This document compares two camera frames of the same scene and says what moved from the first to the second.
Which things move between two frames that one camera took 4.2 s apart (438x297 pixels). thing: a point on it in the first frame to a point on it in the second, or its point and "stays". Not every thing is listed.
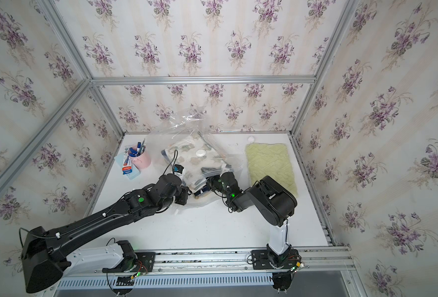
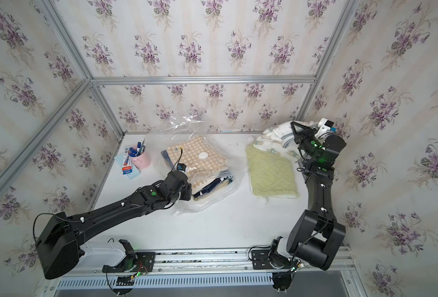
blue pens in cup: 140,149 stays
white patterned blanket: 197,159 to 280,140
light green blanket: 273,159 stays
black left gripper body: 180,197 stays
